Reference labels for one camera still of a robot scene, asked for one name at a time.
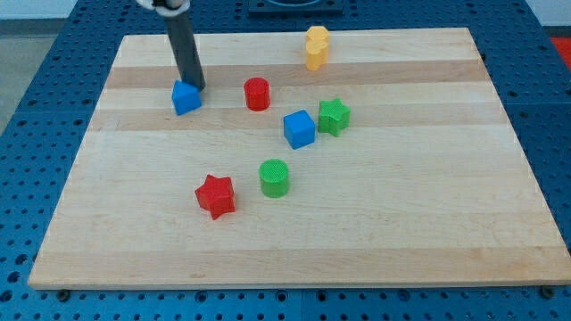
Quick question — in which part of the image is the white rod mount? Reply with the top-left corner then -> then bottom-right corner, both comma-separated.
136,0 -> 190,17

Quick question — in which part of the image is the green star block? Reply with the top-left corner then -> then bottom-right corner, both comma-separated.
318,98 -> 352,136

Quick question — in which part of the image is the blue triangle block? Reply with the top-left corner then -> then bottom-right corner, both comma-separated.
171,80 -> 202,116

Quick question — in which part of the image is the red cylinder block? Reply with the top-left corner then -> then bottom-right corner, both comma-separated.
244,77 -> 270,111

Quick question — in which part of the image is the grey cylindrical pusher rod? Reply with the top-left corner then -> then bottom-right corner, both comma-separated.
164,12 -> 206,91

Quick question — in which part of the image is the dark blue base plate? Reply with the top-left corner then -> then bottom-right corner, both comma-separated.
245,0 -> 344,17

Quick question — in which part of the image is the green cylinder block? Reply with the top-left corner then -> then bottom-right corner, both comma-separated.
259,159 -> 289,198

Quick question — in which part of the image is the red star block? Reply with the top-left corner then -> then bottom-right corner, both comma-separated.
194,175 -> 236,220

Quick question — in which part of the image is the blue cube block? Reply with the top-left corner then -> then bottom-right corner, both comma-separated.
283,110 -> 316,150

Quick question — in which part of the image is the yellow heart block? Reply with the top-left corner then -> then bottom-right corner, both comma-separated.
305,26 -> 330,71

